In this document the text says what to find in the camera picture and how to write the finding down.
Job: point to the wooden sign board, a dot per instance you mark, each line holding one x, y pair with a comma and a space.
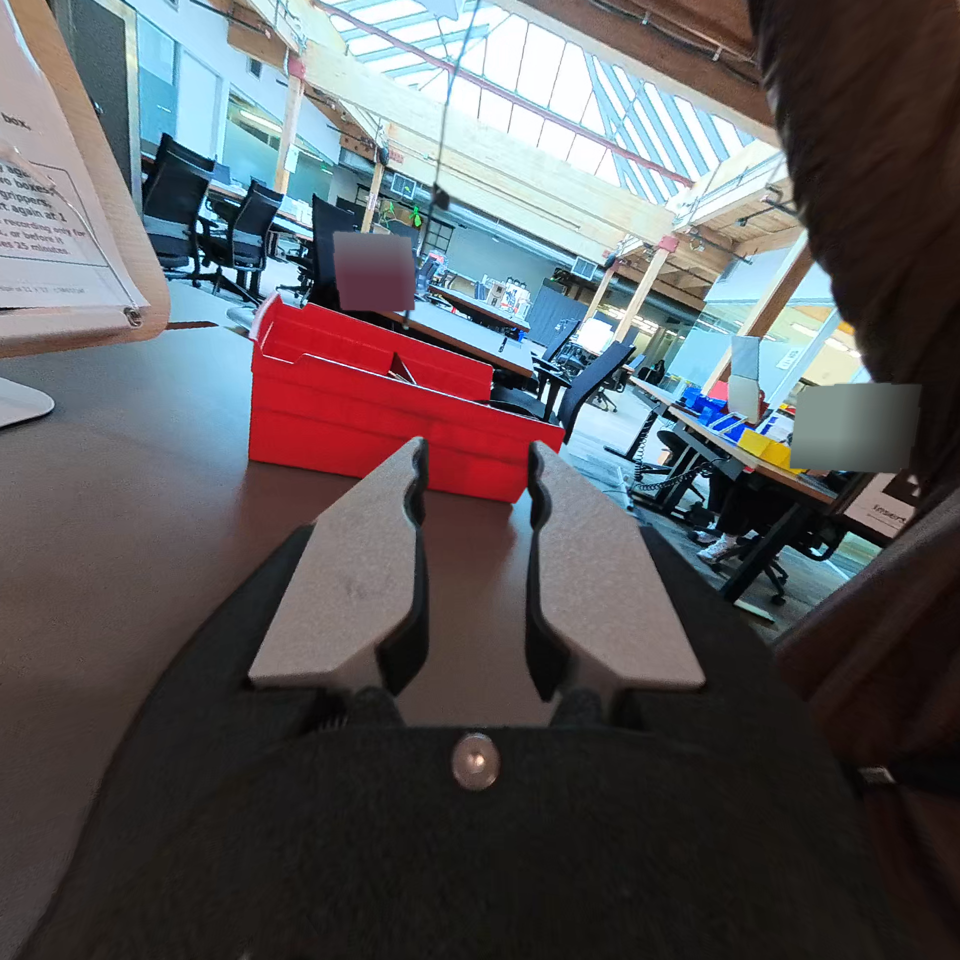
75, 334

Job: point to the white sign stand base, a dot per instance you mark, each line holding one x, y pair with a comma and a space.
22, 405

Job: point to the black office chair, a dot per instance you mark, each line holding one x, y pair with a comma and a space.
176, 202
247, 232
322, 240

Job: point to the dark top office desk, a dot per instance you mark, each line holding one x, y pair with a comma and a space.
472, 341

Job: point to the framed marker sign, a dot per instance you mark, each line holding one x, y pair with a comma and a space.
885, 510

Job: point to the person's right forearm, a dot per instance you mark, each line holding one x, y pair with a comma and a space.
885, 187

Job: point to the green plant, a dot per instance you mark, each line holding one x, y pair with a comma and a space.
415, 216

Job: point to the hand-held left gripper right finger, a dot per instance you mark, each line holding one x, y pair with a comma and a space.
615, 600

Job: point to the person's own clothed body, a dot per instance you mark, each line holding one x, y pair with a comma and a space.
862, 637

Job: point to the yellow plastic bin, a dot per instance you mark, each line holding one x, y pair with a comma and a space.
761, 446

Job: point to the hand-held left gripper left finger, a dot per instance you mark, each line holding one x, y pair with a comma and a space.
337, 600

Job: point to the red plastic bin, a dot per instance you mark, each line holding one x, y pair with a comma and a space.
337, 427

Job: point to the blue storage bins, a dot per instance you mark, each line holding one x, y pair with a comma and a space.
709, 405

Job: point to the dark blue office chair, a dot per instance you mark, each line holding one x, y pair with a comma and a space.
592, 390

